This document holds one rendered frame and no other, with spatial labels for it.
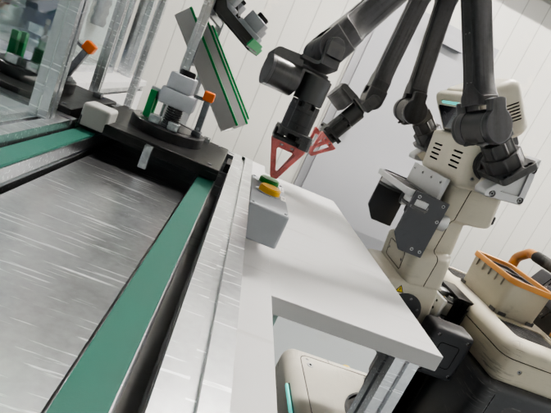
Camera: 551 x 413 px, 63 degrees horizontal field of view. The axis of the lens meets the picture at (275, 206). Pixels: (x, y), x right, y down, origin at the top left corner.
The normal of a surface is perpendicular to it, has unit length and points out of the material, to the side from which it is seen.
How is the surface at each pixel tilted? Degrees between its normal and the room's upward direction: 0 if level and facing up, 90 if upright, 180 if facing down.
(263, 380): 0
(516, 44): 90
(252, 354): 0
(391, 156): 90
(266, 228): 90
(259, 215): 90
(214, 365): 0
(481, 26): 74
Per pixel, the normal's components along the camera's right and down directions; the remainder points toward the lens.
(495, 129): 0.39, 0.08
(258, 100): 0.07, 0.29
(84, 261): 0.40, -0.88
